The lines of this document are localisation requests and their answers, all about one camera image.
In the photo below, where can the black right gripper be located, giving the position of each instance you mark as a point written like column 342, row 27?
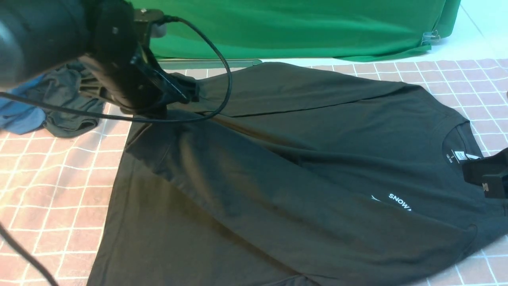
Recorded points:
column 490, row 173

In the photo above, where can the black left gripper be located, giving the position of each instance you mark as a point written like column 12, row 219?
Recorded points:
column 119, row 57

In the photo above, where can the dark gray long-sleeve top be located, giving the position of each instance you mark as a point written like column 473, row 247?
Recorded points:
column 306, row 178

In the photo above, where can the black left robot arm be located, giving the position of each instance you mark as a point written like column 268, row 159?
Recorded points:
column 38, row 36

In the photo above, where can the green flat bar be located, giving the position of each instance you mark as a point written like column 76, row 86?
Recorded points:
column 181, row 64

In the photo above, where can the green backdrop cloth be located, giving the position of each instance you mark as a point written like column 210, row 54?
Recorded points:
column 355, row 30

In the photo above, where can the crumpled dark gray garment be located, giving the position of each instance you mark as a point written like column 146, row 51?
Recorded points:
column 71, row 86

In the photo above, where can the clear binder clip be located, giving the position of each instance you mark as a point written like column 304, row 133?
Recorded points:
column 430, row 38

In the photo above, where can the pink checkered tablecloth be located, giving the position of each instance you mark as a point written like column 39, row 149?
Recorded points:
column 55, row 192

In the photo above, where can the blue garment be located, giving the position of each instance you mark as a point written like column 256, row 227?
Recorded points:
column 17, row 117

